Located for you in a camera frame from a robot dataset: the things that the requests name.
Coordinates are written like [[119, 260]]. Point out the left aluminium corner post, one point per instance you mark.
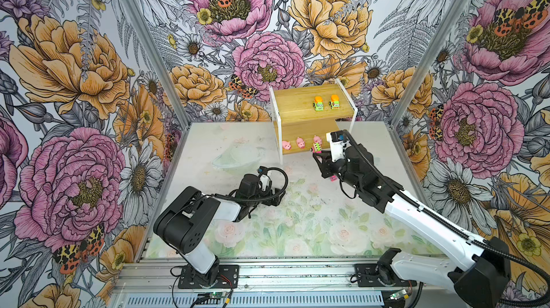
[[133, 11]]

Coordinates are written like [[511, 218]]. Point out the two-tier bamboo white shelf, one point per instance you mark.
[[294, 115]]

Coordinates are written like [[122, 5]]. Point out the aluminium corner post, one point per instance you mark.
[[133, 11], [444, 29]]

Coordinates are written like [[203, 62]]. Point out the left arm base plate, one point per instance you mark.
[[218, 277]]

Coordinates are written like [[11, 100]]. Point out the right aluminium corner post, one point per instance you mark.
[[444, 29]]

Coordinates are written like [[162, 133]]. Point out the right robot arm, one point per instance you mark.
[[476, 271]]

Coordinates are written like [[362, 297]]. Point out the pink pig toy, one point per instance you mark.
[[300, 142], [286, 145], [317, 139]]

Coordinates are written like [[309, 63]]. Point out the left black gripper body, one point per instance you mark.
[[261, 193]]

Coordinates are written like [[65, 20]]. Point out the pink green toy truck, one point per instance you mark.
[[317, 147]]

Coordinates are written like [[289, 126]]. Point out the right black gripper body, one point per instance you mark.
[[339, 168]]

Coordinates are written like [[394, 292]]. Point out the aluminium front rail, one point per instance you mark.
[[255, 275]]

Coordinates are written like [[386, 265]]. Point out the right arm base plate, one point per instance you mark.
[[373, 275]]

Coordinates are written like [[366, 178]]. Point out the green orange mixer truck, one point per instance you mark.
[[334, 102], [319, 103]]

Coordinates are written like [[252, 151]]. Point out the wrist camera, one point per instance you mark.
[[263, 171], [337, 142]]

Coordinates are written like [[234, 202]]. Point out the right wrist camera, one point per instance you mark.
[[337, 142]]

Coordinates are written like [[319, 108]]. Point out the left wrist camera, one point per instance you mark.
[[263, 171]]

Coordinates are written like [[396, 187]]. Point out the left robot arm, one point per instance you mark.
[[183, 224]]

